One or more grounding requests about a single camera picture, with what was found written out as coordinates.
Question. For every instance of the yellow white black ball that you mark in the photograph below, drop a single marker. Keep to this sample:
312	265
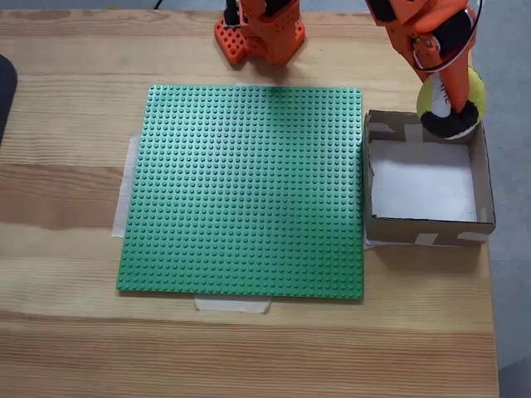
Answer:
477	95

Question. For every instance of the brown cardboard box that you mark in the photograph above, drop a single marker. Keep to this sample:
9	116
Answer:
427	234

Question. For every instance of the white paper sheet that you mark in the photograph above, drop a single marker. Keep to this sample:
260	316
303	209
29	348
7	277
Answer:
423	182

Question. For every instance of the pale masking tape strip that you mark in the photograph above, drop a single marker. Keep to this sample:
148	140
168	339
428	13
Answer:
369	245
122	207
253	84
232	306

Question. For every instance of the green studded baseplate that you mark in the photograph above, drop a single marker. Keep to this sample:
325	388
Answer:
186	228

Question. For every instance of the black rounded object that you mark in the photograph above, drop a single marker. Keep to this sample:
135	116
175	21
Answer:
6	95

